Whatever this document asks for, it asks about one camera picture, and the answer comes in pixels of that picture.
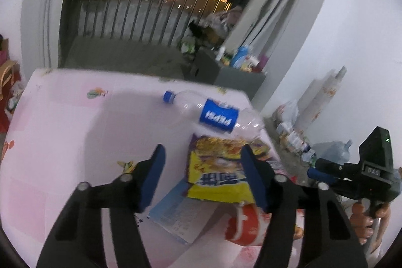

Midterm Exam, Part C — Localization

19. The pink printed tablecloth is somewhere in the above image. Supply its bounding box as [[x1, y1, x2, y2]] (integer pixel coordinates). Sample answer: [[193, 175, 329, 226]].
[[0, 67, 305, 268]]

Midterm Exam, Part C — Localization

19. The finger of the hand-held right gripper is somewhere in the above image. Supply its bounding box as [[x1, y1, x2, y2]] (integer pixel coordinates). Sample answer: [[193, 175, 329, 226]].
[[307, 157, 346, 185]]

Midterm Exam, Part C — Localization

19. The blue white paper box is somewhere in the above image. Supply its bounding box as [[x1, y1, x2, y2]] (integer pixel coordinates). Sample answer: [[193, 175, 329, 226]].
[[147, 178, 227, 245]]

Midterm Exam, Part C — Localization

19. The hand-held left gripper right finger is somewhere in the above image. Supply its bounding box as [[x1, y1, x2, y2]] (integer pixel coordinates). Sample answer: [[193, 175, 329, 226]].
[[240, 144, 369, 268]]

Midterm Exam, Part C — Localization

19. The clear plastic bottle blue label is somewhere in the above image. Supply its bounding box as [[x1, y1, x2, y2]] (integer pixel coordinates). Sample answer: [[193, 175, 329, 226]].
[[163, 90, 265, 134]]

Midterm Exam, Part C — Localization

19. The red white snack packet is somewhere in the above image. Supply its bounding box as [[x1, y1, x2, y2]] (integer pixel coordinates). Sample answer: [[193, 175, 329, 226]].
[[225, 203, 305, 246]]

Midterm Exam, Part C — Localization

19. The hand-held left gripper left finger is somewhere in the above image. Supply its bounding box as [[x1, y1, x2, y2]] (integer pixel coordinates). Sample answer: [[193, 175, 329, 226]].
[[36, 144, 166, 268]]

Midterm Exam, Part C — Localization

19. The large clear water jug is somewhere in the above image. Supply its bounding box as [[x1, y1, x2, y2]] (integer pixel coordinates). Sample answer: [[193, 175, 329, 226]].
[[309, 139, 354, 166]]

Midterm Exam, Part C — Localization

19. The yellow snack packet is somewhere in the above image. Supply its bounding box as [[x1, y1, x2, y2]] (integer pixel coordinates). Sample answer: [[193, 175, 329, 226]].
[[187, 134, 272, 203]]

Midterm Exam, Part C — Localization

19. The person's right hand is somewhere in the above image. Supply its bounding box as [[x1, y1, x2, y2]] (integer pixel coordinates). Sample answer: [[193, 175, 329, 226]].
[[349, 202, 391, 245]]

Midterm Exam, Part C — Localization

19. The grey cabinet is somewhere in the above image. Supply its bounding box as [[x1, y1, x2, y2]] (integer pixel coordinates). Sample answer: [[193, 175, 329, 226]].
[[192, 48, 267, 99]]

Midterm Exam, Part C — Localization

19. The rolled printed mat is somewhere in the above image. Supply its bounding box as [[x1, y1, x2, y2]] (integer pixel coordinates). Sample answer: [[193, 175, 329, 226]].
[[297, 65, 347, 133]]

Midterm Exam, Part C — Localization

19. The pile of plastic bags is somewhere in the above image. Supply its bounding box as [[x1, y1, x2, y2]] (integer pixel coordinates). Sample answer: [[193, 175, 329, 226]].
[[272, 100, 316, 162]]

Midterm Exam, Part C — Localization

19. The pile of clothes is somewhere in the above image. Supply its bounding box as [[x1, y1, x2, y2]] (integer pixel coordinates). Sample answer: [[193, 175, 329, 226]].
[[206, 6, 242, 36]]

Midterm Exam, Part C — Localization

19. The metal balcony railing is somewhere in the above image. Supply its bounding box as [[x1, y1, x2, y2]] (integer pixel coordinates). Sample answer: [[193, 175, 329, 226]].
[[67, 0, 234, 47]]

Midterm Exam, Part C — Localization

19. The blue detergent bottle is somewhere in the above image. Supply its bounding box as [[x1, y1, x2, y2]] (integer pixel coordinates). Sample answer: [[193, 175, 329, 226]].
[[230, 44, 252, 68]]

